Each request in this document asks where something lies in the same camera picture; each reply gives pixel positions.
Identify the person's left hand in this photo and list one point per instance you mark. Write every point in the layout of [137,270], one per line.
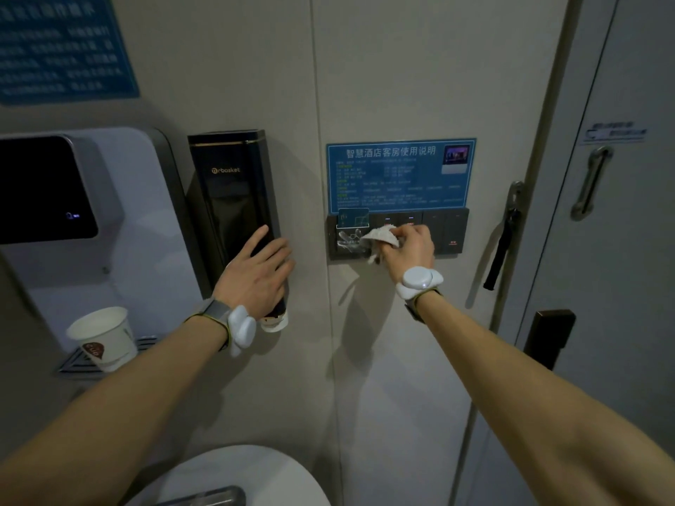
[253,281]

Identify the person's right hand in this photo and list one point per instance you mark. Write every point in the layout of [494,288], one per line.
[414,252]

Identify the person's right fingers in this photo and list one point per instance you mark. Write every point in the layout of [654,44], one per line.
[403,236]

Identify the person's left fingers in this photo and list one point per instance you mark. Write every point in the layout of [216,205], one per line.
[271,252]

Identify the white cleaning cloth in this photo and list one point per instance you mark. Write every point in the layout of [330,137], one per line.
[378,238]

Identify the person's left forearm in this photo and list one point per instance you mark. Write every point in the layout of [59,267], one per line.
[105,416]

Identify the person's right forearm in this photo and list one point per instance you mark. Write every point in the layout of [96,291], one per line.
[538,405]

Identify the white right wrist tracker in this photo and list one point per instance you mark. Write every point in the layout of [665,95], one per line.
[419,281]

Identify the white wrist tracker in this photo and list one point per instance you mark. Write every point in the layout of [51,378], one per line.
[241,329]
[419,281]

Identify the teal key card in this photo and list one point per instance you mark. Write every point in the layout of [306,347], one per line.
[352,218]

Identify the blue instruction sign with photo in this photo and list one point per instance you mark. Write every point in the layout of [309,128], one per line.
[390,173]

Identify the white left wrist tracker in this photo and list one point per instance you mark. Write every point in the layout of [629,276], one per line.
[241,329]

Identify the silver door latch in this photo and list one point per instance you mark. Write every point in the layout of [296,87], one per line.
[515,197]

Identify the metal drip tray grille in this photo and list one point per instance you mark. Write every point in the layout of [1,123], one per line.
[142,345]

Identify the black door lock plate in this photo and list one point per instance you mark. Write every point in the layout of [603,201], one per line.
[548,337]

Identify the white paper cup brown logo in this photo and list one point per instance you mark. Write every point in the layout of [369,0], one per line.
[105,337]

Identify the white round lid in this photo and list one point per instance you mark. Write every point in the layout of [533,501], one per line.
[253,471]

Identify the grey door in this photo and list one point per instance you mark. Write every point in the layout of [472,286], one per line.
[622,321]

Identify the white door label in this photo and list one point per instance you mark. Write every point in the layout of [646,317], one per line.
[614,132]

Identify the large blue notice sign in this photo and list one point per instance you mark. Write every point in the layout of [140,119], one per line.
[63,47]

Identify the dark grey switch panel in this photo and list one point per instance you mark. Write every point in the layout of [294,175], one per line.
[448,231]

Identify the black wall cup dispenser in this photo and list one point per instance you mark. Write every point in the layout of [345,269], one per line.
[227,200]

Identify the white wall water dispenser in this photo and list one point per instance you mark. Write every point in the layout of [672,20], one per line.
[132,231]

